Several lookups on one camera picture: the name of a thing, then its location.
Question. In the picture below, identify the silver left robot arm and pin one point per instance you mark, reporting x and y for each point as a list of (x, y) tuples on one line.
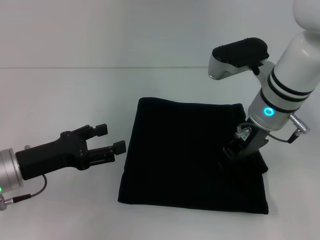
[(8, 170)]

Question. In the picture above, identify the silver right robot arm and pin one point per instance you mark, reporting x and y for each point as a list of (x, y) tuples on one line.
[(287, 75)]

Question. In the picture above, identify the black shirt with FREE print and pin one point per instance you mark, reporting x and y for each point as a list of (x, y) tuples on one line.
[(175, 150)]

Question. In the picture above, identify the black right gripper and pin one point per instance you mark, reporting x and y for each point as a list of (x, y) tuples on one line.
[(255, 142)]

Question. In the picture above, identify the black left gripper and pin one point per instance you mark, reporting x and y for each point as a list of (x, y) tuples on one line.
[(50, 157)]

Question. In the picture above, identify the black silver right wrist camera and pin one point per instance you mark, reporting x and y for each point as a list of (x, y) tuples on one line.
[(240, 52)]

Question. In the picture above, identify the small silver connector plug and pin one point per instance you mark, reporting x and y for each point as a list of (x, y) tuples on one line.
[(27, 147)]

